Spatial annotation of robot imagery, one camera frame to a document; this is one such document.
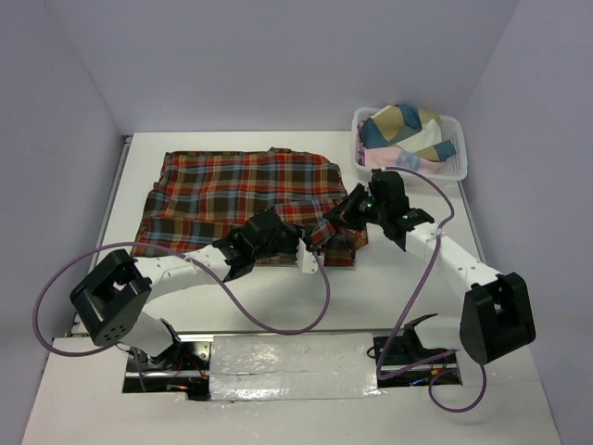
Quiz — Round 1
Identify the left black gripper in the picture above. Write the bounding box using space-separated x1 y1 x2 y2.
253 221 311 261

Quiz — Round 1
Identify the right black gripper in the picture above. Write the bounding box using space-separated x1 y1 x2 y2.
323 183 387 232

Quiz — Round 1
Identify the red brown plaid shirt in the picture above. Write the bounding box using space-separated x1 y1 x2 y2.
132 147 368 267

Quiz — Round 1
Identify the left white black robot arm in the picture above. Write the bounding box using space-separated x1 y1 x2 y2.
70 210 304 370

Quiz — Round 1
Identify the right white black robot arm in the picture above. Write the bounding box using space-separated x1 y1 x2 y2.
324 168 536 365

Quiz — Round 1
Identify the blue beige checked cloth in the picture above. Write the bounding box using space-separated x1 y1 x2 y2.
358 105 457 164

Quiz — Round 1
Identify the silver foil cover plate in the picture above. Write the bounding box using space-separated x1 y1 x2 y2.
208 333 380 401

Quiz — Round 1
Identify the white plastic basket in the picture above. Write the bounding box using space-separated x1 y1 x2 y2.
351 108 467 182

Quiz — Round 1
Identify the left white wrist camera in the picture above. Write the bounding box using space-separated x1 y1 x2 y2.
296 240 319 274

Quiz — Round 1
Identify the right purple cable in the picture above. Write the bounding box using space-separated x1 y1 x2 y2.
375 166 487 413

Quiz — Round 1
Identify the purple cable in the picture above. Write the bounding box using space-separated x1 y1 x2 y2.
375 166 487 413
33 240 331 393

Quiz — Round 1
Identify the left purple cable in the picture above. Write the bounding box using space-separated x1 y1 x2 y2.
33 240 331 393

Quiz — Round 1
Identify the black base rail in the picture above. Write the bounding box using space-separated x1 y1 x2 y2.
122 331 461 401

